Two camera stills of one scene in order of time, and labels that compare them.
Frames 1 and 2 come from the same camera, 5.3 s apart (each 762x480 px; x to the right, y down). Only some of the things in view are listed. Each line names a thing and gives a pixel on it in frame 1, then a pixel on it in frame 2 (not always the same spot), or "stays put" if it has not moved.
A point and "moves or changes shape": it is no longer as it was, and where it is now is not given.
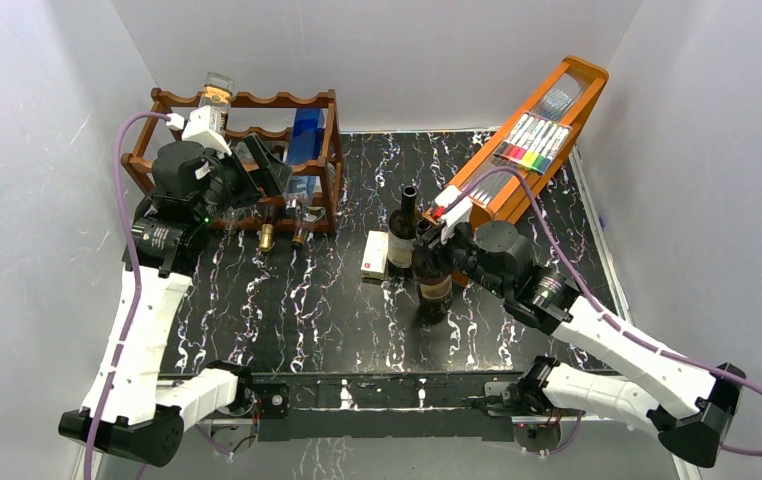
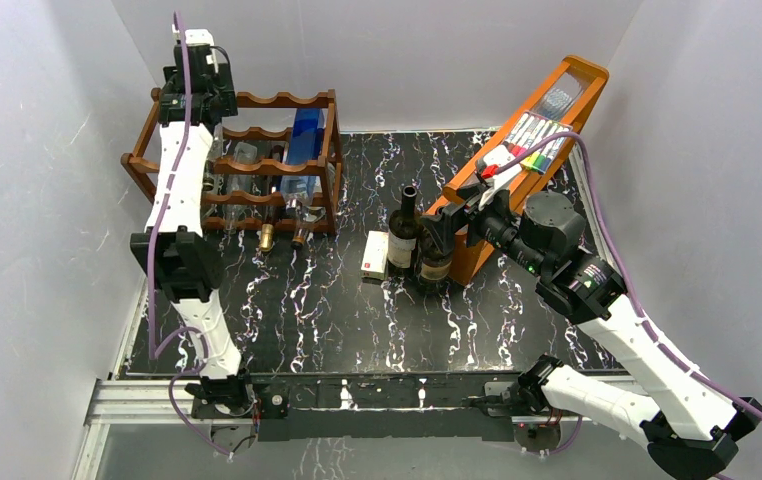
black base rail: [377, 406] stays put
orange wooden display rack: [535, 144] stays put
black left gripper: [271, 174] -> [224, 87]
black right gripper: [441, 243] -> [441, 227]
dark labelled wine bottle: [433, 275] moves or changes shape
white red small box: [375, 259] stays put
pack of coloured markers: [533, 142] stays put
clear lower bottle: [303, 216] stays put
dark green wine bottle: [402, 236] stays put
